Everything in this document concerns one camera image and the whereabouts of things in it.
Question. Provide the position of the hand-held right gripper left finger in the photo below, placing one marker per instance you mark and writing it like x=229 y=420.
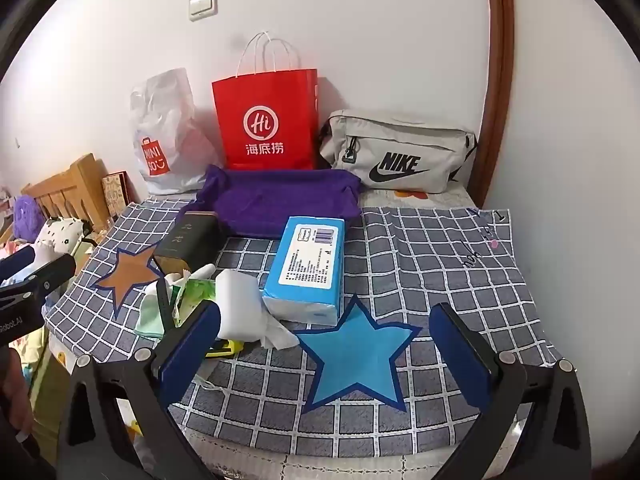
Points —
x=192 y=342

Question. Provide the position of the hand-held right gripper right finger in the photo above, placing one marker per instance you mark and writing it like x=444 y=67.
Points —
x=462 y=355

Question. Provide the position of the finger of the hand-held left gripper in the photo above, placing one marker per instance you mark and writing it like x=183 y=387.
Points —
x=50 y=270
x=15 y=264

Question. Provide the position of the yellow mesh pouch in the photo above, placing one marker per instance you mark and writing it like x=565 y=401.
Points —
x=230 y=347

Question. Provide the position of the translucent white mesh bag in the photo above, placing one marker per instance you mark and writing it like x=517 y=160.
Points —
x=152 y=317

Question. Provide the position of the person's left hand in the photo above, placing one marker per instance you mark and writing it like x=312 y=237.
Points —
x=11 y=385

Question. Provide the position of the white spotted plush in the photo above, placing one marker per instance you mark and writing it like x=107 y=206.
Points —
x=57 y=235

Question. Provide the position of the purple plush toy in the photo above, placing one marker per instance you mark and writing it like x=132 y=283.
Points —
x=27 y=217

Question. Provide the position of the light green wipes pack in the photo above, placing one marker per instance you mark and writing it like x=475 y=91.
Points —
x=200 y=292

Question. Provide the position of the cardboard boxes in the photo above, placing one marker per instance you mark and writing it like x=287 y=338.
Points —
x=75 y=180

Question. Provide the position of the patterned cardboard box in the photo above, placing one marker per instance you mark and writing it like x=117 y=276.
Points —
x=116 y=192

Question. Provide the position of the grey checked star blanket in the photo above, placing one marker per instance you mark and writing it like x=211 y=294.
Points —
x=425 y=260

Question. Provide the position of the dark tin box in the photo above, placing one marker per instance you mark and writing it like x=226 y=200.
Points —
x=190 y=240

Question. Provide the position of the blue tissue pack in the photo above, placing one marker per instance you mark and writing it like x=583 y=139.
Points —
x=300 y=280

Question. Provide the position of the purple cloth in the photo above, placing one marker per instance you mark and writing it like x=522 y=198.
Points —
x=280 y=200

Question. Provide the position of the white plastic shopping bag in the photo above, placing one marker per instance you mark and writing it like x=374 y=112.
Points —
x=160 y=125

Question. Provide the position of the grey waist bag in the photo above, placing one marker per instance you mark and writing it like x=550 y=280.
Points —
x=400 y=145

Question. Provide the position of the red paper bag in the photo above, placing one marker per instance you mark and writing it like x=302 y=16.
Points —
x=265 y=110

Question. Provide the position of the white light switch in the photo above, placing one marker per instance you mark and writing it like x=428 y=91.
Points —
x=202 y=5

